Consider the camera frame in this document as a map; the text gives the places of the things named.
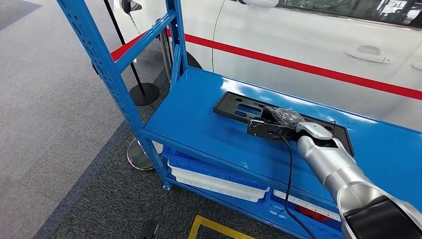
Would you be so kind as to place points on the white car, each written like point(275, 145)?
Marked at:
point(296, 39)

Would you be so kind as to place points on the black stanchion post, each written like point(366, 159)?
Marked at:
point(144, 94)

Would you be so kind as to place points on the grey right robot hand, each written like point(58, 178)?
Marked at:
point(285, 117)

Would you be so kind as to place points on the red barrier belt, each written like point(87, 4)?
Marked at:
point(329, 73)

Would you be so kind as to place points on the blue metal shelf rack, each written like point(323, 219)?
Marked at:
point(197, 128)

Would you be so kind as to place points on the black plastic plate part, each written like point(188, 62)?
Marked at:
point(230, 105)

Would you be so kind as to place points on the red flat part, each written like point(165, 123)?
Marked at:
point(311, 214)

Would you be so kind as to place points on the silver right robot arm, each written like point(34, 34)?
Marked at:
point(336, 168)

